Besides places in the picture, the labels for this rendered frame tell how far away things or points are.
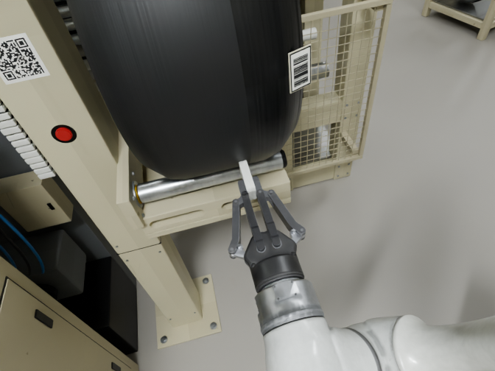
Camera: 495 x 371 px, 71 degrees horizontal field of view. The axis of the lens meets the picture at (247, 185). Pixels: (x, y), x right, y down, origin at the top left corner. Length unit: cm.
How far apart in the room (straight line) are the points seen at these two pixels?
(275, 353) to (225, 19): 42
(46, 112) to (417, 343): 72
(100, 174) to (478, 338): 74
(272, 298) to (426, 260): 135
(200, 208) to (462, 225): 142
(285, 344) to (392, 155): 179
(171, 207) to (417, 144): 172
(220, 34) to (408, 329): 46
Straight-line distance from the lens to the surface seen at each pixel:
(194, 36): 47
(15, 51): 71
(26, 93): 75
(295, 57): 51
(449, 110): 258
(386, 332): 56
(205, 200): 80
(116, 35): 48
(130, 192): 77
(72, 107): 75
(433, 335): 54
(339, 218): 182
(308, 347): 47
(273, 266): 51
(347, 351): 50
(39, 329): 100
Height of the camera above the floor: 147
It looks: 48 degrees down
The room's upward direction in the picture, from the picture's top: 9 degrees counter-clockwise
